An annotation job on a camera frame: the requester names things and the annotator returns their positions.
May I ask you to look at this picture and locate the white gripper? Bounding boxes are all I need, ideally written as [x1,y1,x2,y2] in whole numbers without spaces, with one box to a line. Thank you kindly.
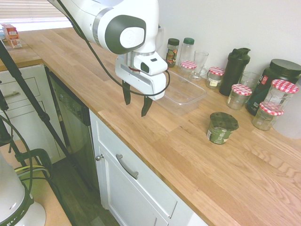
[115,54,166,118]

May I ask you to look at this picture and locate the green cereal cup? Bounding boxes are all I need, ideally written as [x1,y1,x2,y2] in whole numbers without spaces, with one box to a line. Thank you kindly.
[206,112,240,145]

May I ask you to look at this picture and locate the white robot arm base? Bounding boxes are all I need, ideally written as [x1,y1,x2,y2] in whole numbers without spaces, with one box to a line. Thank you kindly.
[0,150,47,226]

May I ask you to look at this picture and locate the clear plastic container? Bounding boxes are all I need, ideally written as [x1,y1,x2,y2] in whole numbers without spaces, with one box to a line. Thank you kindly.
[154,69,207,117]

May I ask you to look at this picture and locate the spice jar dark lid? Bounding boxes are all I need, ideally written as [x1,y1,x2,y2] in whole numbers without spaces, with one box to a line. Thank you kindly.
[166,38,180,68]

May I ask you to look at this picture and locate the glass jar red checkered lid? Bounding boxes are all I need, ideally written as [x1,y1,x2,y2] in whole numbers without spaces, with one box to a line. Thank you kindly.
[180,60,197,83]
[227,84,252,111]
[206,66,225,89]
[251,102,285,131]

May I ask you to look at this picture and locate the stainless steel dishwasher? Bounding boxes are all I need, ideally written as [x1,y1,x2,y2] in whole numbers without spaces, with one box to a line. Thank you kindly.
[46,67,99,191]

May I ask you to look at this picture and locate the clear bottle green lid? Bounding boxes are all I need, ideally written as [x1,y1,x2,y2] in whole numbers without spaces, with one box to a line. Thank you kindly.
[179,37,195,71]

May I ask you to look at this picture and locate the tall clear glass mug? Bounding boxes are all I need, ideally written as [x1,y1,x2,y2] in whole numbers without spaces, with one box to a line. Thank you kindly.
[190,50,209,81]

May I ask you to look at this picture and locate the white counter cabinet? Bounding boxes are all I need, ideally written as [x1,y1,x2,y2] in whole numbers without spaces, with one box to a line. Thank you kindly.
[89,110,207,226]

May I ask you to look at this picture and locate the black shaker bottle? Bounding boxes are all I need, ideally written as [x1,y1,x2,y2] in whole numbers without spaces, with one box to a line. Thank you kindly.
[219,48,251,97]

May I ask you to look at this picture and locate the white drawer cabinet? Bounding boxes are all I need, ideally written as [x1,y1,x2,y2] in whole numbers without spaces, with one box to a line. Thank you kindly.
[0,64,68,164]

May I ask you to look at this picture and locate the black clamp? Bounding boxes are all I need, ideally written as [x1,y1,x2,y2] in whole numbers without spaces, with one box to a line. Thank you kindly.
[14,148,54,182]

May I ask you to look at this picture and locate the clear glass tumbler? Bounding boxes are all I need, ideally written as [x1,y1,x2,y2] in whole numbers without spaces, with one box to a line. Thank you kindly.
[239,71,261,95]

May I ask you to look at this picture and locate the small white orange box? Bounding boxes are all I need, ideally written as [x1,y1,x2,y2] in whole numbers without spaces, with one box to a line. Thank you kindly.
[6,38,23,49]

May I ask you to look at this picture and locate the white window blinds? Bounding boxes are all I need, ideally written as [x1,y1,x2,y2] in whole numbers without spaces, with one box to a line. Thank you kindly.
[0,0,69,21]

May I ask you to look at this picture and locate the tall jar red checkered lid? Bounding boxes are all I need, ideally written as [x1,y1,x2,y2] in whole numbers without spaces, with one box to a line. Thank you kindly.
[262,79,299,111]

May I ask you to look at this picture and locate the red and white carton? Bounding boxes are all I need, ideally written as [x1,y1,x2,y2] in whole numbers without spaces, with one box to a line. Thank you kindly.
[1,24,19,41]

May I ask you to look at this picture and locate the large black protein tub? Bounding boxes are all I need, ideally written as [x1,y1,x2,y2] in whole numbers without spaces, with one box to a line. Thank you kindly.
[246,58,301,116]

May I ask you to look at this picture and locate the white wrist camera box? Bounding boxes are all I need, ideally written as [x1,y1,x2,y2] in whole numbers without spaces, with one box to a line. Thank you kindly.
[133,56,169,76]

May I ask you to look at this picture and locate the silver curved drawer handle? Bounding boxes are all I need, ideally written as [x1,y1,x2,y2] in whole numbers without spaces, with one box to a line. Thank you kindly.
[115,154,139,180]

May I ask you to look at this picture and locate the black loose cable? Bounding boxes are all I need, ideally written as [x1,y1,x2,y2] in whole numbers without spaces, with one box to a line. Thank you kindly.
[0,114,62,226]

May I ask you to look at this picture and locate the yellow green cable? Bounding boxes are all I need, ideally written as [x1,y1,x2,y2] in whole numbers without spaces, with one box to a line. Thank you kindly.
[15,164,48,176]

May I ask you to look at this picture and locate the black camera tripod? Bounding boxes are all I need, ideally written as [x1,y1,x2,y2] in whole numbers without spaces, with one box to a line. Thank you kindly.
[0,39,73,163]

